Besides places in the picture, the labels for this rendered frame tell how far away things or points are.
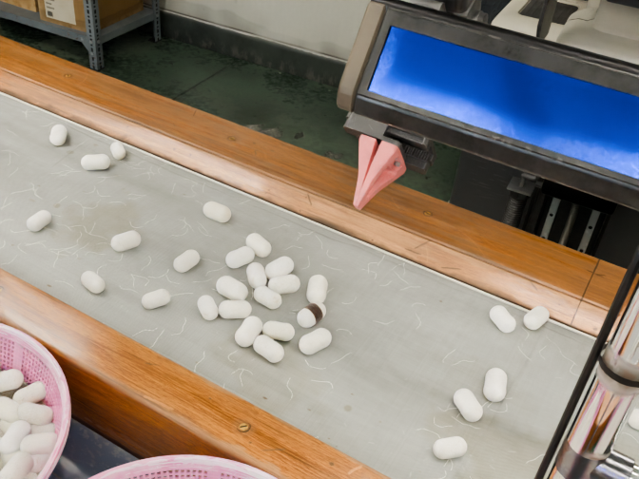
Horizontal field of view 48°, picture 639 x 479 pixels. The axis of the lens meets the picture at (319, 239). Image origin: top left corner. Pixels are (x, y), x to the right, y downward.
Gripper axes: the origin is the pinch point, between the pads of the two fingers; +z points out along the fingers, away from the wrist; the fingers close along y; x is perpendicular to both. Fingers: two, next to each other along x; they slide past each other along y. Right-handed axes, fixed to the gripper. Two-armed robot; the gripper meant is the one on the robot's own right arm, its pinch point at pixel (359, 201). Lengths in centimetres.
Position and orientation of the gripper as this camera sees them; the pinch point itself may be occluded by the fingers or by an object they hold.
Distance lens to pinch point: 82.3
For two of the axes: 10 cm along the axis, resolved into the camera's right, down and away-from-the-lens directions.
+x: 2.6, 2.9, 9.2
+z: -4.5, 8.8, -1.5
